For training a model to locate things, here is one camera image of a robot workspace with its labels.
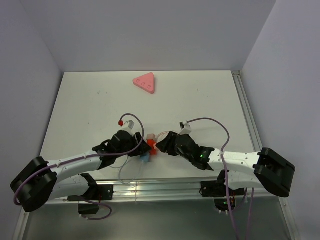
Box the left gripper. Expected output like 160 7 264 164
115 132 152 158

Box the orange pink charger plug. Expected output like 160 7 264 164
149 146 157 156

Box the red cube socket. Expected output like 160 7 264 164
147 139 156 148

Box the light blue thin cable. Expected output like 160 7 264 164
109 159 148 185

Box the light blue charger plug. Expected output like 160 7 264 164
139 153 151 164

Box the brown pink charger plug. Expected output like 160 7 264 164
146 133 157 141

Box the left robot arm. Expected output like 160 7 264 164
10 130 152 213

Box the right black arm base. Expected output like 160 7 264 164
199 180 247 211

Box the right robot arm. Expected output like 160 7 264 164
155 131 296 198

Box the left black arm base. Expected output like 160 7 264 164
67 184 114 221

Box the pink triangular power strip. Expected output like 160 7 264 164
132 72 155 94

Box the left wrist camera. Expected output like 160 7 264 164
118 120 135 134

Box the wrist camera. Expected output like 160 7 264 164
178 121 192 135
118 120 135 134

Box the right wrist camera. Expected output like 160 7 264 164
178 121 192 135

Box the aluminium front rail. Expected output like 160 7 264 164
23 176 287 206

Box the aluminium rail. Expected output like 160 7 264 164
231 71 301 240
23 176 287 206

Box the aluminium right rail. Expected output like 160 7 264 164
231 71 301 240

